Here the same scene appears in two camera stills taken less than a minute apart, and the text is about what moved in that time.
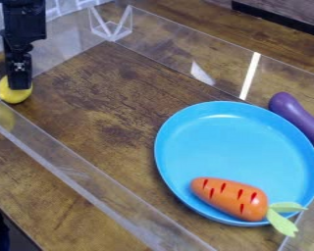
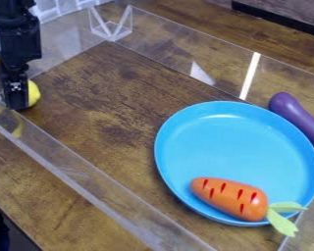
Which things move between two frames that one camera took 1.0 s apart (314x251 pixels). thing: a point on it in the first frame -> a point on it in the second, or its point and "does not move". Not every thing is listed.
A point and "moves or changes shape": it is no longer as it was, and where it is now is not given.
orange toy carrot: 245,201 does not move
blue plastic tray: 241,143 does not move
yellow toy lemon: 15,96 moves or changes shape
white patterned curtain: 56,9 does not move
